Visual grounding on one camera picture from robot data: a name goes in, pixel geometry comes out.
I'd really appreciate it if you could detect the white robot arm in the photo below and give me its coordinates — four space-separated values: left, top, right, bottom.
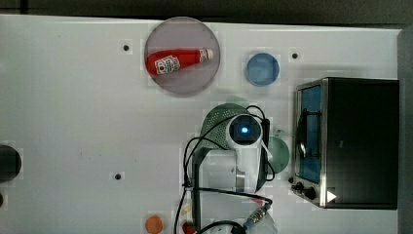
190 114 279 234

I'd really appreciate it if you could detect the red ketchup bottle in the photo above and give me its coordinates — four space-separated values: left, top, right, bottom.
145 49 214 76

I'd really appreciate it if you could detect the blue bowl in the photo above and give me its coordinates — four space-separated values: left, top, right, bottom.
246 53 280 87

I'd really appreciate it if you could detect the green mug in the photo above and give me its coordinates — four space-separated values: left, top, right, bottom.
268 130 289 174

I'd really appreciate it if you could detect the grey round plate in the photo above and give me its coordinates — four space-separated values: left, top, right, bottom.
144 17 220 97

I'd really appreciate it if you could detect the peeled toy banana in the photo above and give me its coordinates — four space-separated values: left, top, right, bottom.
180 205 192 215

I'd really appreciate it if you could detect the small red strawberry toy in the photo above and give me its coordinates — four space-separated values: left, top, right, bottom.
182 221 196 234

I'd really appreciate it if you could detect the orange toy fruit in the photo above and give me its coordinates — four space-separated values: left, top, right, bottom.
145 215 164 234

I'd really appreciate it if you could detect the black toaster oven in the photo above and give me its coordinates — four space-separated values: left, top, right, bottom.
289 77 399 210

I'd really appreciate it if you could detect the black round object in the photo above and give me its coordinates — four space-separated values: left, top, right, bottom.
0 145 21 182

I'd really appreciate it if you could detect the black camera box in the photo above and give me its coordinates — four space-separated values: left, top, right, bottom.
261 118 270 145

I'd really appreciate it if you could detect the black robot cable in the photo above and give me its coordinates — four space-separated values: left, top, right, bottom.
173 104 277 234

